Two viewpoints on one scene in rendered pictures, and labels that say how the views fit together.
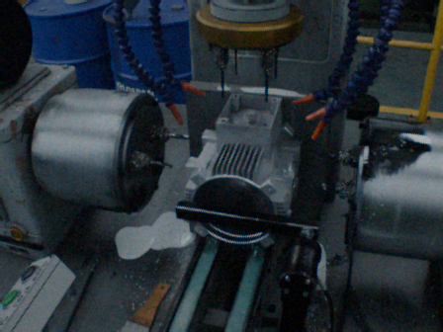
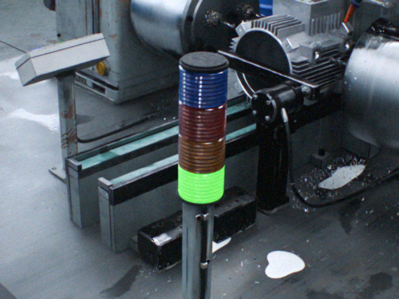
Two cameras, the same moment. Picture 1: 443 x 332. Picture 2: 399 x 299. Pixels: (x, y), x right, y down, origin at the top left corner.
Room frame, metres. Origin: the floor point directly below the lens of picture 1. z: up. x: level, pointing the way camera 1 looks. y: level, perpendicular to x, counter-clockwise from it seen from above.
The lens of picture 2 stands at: (-0.59, -0.60, 1.52)
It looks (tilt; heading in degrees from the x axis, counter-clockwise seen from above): 27 degrees down; 31
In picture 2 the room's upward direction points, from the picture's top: 1 degrees clockwise
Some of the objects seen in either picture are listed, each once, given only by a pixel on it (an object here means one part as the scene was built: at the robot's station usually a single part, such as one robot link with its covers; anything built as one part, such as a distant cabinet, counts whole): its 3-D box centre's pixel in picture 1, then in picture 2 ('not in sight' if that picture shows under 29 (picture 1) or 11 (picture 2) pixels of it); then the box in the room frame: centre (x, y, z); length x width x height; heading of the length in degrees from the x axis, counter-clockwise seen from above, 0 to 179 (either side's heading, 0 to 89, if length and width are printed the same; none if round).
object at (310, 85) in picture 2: (246, 220); (265, 73); (0.60, -0.04, 1.01); 0.26 x 0.04 x 0.03; 74
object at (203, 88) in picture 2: not in sight; (203, 82); (0.12, -0.18, 1.19); 0.06 x 0.06 x 0.04
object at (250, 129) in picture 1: (250, 125); (309, 10); (0.76, -0.05, 1.11); 0.12 x 0.11 x 0.07; 164
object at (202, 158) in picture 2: not in sight; (202, 148); (0.12, -0.18, 1.10); 0.06 x 0.06 x 0.04
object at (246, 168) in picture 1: (245, 178); (294, 57); (0.73, -0.04, 1.02); 0.20 x 0.19 x 0.19; 164
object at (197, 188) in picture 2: not in sight; (200, 178); (0.12, -0.18, 1.05); 0.06 x 0.06 x 0.04
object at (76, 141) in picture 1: (83, 146); (181, 8); (0.82, 0.30, 1.04); 0.37 x 0.25 x 0.25; 74
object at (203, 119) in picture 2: not in sight; (202, 115); (0.12, -0.18, 1.14); 0.06 x 0.06 x 0.04
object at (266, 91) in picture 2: (328, 234); (348, 128); (0.65, -0.20, 0.92); 0.45 x 0.13 x 0.24; 164
